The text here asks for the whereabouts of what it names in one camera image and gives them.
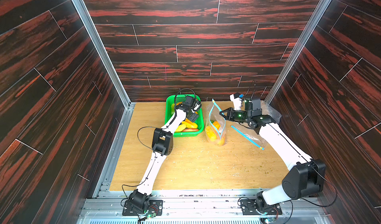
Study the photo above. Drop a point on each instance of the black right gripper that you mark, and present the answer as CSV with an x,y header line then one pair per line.
x,y
233,114

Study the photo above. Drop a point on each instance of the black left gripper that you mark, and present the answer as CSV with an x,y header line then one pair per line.
x,y
193,117

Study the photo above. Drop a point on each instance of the clear zip-top bag blue zipper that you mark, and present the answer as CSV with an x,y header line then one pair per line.
x,y
215,120

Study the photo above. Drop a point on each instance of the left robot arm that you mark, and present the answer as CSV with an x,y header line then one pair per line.
x,y
162,146

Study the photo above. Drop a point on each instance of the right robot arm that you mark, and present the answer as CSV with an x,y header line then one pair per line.
x,y
305,175

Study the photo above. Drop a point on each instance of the red mango bottom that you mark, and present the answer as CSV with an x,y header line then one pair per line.
x,y
190,130

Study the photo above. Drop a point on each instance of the green plastic basket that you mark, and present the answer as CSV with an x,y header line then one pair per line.
x,y
199,121

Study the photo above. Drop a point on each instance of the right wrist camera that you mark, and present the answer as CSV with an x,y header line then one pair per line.
x,y
237,100

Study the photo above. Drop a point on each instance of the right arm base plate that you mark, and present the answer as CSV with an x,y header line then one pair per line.
x,y
258,208

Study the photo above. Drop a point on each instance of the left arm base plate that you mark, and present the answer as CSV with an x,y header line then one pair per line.
x,y
152,208

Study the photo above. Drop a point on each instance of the aluminium front rail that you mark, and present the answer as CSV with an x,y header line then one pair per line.
x,y
211,206

